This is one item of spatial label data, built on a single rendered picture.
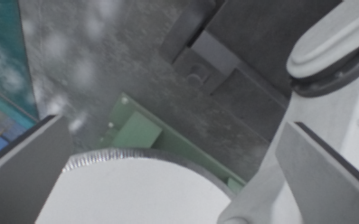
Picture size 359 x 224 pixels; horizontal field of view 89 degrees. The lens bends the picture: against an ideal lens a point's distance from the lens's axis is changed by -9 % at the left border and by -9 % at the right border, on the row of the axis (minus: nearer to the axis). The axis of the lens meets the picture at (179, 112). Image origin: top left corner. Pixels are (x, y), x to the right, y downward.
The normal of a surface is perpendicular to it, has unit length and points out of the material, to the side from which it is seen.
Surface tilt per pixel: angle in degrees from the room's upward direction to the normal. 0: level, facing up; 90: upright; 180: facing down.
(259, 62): 0
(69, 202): 90
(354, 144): 65
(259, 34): 0
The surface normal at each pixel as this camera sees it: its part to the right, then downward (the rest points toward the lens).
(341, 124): -0.80, -0.58
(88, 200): 0.48, -0.44
